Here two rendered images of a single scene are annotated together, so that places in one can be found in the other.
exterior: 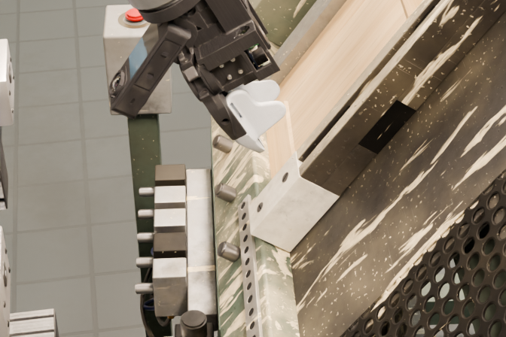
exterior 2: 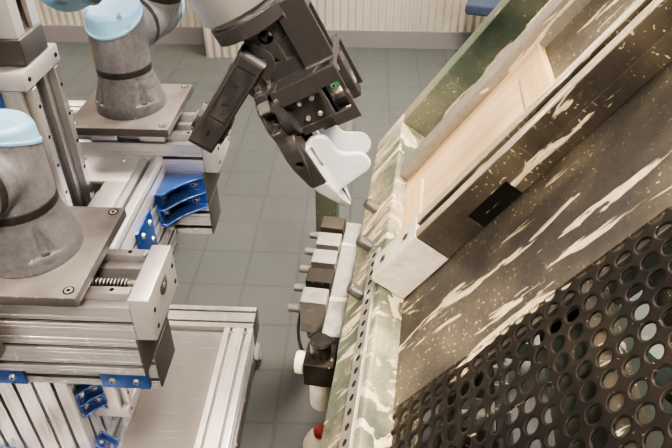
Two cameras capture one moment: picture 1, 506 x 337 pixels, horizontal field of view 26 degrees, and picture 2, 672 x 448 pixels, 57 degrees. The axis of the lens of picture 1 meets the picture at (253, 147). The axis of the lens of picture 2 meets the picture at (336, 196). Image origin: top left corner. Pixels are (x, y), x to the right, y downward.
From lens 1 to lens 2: 51 cm
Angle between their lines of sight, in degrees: 10
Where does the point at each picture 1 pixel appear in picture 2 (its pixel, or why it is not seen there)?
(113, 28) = not seen: hidden behind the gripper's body
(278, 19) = (430, 120)
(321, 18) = (458, 116)
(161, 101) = not seen: hidden behind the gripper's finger
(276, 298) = (382, 337)
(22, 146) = (269, 197)
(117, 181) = not seen: hidden behind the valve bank
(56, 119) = (294, 183)
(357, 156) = (466, 227)
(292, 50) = (433, 139)
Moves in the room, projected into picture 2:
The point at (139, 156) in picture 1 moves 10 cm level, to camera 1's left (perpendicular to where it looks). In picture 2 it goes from (321, 209) to (287, 205)
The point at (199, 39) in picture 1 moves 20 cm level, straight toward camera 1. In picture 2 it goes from (277, 73) to (201, 211)
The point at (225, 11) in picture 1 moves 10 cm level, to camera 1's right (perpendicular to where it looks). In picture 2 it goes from (304, 42) to (426, 52)
